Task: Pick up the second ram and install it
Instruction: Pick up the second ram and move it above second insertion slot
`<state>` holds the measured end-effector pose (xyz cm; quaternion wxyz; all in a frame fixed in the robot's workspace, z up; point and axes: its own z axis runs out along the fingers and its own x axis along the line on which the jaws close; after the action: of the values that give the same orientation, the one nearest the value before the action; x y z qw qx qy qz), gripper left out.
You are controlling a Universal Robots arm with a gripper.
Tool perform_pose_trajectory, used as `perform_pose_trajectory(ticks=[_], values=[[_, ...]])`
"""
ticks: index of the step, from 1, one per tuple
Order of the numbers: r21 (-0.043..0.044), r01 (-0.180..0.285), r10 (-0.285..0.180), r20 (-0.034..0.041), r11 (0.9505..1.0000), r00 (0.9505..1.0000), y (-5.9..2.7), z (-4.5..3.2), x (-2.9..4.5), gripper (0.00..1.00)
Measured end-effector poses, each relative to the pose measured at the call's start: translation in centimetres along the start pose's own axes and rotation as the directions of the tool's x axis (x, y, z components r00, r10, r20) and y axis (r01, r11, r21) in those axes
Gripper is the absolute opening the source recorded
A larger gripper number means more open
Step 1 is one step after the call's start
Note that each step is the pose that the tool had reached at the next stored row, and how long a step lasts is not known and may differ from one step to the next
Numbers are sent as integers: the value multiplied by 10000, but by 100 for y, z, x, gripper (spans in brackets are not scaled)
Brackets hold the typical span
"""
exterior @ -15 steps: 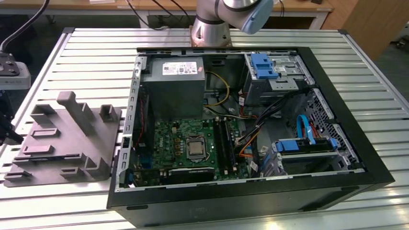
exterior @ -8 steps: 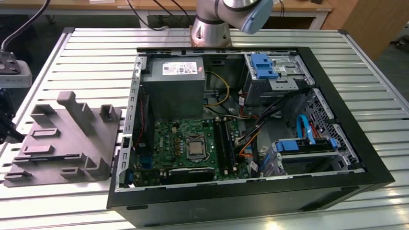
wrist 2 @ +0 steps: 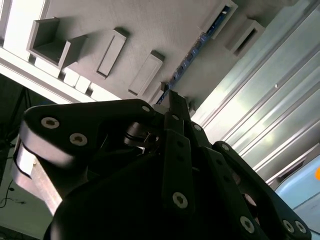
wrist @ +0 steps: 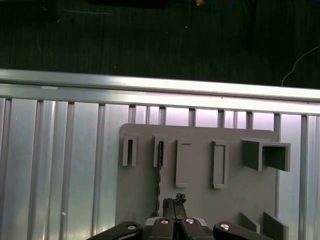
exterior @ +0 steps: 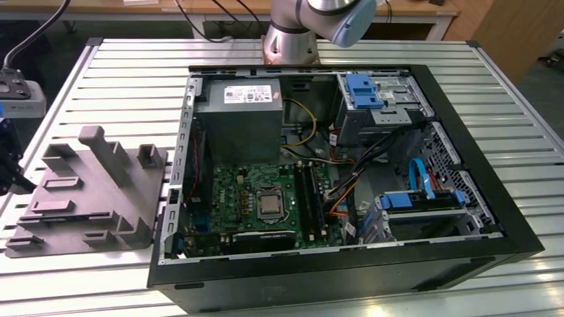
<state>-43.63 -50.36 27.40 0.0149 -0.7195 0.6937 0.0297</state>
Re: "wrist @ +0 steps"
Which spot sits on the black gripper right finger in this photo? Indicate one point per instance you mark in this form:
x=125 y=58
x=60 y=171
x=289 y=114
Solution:
x=192 y=230

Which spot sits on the grey parts rack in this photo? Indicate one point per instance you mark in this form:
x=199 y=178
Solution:
x=200 y=200

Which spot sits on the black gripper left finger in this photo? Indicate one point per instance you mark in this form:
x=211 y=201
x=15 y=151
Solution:
x=162 y=230

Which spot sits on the blue RAM stick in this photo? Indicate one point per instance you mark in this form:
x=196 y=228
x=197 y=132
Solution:
x=160 y=155

